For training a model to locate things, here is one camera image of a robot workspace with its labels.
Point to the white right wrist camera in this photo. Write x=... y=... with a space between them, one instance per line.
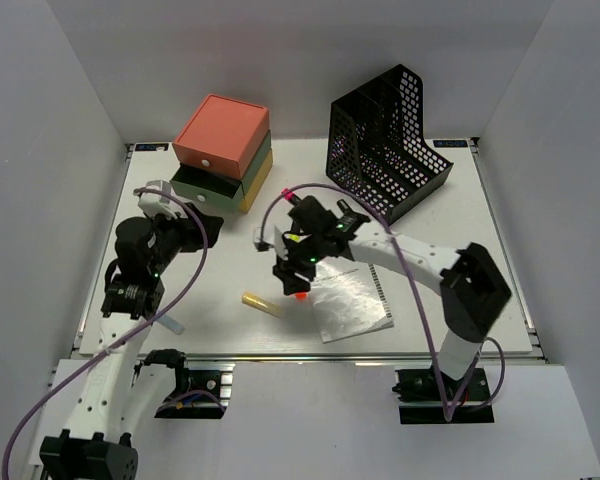
x=270 y=238

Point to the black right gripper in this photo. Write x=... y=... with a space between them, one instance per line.
x=286 y=270

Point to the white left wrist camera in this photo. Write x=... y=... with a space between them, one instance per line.
x=153 y=205

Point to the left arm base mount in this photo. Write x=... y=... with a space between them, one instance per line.
x=203 y=395

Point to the Canon safety instructions booklet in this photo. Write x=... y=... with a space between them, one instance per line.
x=348 y=300

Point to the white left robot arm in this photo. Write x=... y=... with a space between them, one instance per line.
x=121 y=391

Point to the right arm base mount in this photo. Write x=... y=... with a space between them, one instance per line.
x=419 y=401

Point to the pink top drawer box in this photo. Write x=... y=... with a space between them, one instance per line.
x=222 y=136

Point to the black mesh file organizer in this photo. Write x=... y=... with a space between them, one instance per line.
x=376 y=145

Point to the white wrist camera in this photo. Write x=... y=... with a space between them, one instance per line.
x=270 y=238
x=153 y=205

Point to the pastel blue highlighter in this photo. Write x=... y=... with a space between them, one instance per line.
x=171 y=324

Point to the yellow bottom drawer box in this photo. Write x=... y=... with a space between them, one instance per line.
x=257 y=183

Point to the green drawer box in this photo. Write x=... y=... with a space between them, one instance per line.
x=216 y=190

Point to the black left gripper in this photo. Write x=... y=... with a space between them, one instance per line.
x=188 y=227

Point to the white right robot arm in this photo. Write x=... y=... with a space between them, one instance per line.
x=472 y=289

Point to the pink cap black highlighter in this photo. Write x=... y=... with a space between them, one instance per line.
x=287 y=194

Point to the aluminium front rail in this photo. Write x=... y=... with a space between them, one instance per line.
x=535 y=355

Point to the pastel yellow highlighter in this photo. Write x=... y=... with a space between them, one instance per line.
x=253 y=301

